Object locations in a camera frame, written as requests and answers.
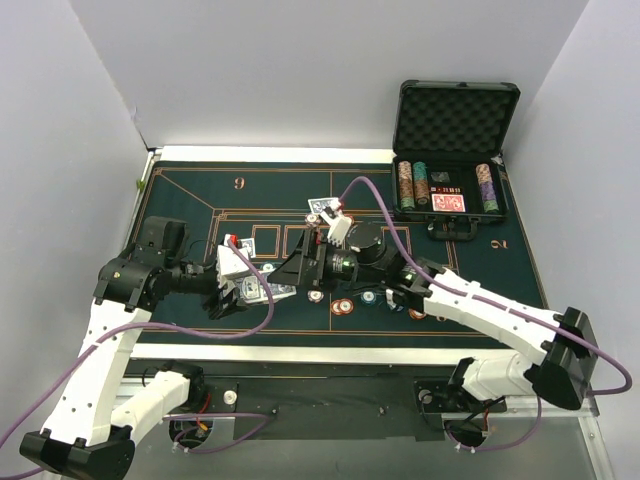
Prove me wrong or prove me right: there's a blue playing card box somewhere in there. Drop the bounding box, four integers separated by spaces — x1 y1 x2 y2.
236 275 268 305

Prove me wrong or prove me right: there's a red five chip stack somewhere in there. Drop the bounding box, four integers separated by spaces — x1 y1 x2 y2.
331 298 354 316

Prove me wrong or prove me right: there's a blue card seat five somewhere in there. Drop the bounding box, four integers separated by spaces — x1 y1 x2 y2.
239 238 256 258

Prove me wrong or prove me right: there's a blue card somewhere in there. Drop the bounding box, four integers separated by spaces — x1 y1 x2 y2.
308 197 340 214

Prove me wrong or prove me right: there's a red five chips seat three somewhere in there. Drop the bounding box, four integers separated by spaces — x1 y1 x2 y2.
409 309 426 320

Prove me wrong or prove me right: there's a blue backed card deck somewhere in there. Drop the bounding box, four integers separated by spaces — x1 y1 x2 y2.
268 283 297 302

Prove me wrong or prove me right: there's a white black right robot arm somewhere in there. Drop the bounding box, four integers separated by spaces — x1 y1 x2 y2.
270 223 597 410

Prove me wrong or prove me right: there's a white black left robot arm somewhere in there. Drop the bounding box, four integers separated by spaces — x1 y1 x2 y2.
19 216 253 479

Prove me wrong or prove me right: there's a dark green poker mat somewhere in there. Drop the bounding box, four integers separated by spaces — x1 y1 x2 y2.
138 162 546 349

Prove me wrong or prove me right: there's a green chip stack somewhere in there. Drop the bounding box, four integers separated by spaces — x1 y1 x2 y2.
360 291 377 306

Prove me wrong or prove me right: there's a brown chip row in case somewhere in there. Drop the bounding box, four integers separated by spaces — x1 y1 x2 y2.
397 161 415 211

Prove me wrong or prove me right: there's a red card deck in case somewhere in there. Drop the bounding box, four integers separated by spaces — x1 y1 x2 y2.
431 193 466 213

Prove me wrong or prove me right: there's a green brown chip row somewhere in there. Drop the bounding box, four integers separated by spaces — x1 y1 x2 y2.
412 162 429 205

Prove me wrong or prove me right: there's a black poker chip case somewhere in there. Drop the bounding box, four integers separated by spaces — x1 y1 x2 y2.
391 80 520 242

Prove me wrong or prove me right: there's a purple brown chip row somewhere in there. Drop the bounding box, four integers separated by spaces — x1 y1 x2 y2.
476 164 499 214

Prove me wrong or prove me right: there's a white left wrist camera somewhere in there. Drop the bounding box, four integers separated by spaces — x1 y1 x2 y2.
216 234 252 287

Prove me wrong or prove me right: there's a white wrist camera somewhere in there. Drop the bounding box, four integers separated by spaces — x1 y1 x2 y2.
320 207 354 247
216 234 252 287

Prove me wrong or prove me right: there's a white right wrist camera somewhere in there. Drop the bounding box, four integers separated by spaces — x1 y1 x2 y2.
320 207 354 247

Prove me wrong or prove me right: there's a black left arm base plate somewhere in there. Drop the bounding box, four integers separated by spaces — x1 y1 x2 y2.
170 376 239 414

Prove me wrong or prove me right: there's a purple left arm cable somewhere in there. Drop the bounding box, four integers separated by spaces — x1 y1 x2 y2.
0 237 276 479

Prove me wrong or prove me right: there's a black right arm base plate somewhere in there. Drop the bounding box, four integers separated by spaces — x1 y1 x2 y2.
413 380 507 414

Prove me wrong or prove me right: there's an aluminium mounting rail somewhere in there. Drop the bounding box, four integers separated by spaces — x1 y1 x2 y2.
112 372 600 420

